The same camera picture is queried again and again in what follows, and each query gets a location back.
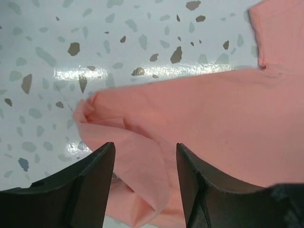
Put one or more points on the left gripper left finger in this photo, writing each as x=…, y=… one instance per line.
x=75, y=197

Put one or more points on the pink t shirt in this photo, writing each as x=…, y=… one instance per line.
x=248, y=123

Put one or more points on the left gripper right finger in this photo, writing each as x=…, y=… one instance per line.
x=214, y=199

